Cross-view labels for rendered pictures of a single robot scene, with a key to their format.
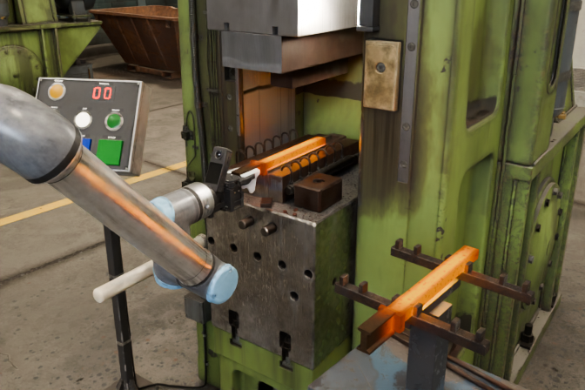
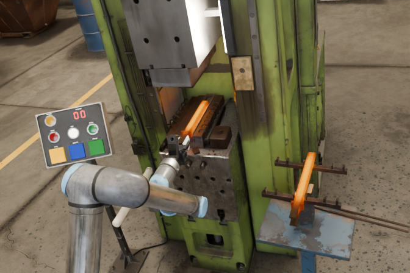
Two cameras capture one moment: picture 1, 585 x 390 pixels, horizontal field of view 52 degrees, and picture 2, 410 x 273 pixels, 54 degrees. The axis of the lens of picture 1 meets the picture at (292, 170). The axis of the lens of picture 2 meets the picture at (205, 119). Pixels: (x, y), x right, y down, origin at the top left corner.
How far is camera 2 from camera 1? 0.66 m
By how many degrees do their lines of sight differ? 16
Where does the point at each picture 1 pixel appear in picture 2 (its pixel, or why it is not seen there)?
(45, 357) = not seen: hidden behind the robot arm
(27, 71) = not seen: outside the picture
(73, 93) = (61, 119)
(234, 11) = (155, 58)
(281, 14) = (185, 57)
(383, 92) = (246, 82)
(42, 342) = (60, 248)
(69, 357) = not seen: hidden behind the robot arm
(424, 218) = (277, 135)
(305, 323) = (230, 203)
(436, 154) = (278, 105)
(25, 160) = (133, 202)
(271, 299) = (209, 196)
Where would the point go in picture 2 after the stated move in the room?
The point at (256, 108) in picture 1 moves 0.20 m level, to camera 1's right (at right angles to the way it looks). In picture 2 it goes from (165, 95) to (199, 85)
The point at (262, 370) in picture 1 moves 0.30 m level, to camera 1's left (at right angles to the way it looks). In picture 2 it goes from (210, 229) to (159, 247)
